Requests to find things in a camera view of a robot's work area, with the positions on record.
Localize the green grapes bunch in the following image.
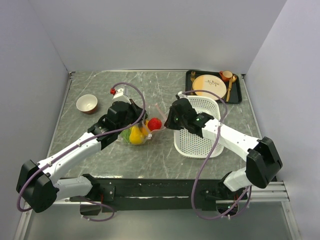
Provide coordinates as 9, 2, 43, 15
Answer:
120, 129, 131, 144

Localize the yellow pear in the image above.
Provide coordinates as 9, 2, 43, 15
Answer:
129, 125, 148, 145

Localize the clear zip top bag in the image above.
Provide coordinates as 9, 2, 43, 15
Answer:
120, 103, 167, 146

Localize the orange yellow mango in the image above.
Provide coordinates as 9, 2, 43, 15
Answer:
141, 119, 151, 135

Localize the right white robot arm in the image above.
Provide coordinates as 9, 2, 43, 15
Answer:
164, 97, 283, 199

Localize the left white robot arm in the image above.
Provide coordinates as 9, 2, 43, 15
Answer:
16, 99, 146, 213

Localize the white perforated basket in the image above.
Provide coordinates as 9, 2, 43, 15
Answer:
173, 95, 221, 159

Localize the white brown bowl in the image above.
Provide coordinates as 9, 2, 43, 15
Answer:
75, 94, 98, 115

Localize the gold fork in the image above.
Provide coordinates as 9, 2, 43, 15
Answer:
190, 70, 196, 90

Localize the cream orange plate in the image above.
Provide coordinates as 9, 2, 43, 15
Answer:
193, 74, 227, 99

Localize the orange cup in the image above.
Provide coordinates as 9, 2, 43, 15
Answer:
219, 70, 233, 82

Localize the gold spoon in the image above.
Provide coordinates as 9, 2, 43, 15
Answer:
225, 74, 237, 102

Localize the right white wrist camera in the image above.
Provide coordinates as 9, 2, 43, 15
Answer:
175, 92, 184, 100

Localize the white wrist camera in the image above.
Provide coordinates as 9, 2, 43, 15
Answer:
113, 86, 129, 102
175, 92, 184, 100

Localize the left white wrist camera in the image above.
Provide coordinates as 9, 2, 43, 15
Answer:
113, 86, 129, 102

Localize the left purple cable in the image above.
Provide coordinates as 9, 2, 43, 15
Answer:
16, 82, 146, 213

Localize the purple cable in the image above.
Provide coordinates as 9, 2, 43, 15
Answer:
181, 90, 252, 221
16, 82, 146, 213

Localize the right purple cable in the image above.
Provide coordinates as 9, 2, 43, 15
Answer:
181, 90, 252, 221

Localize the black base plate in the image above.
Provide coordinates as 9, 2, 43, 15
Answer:
84, 174, 252, 213

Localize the aluminium rail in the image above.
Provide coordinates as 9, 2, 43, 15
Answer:
49, 182, 290, 206

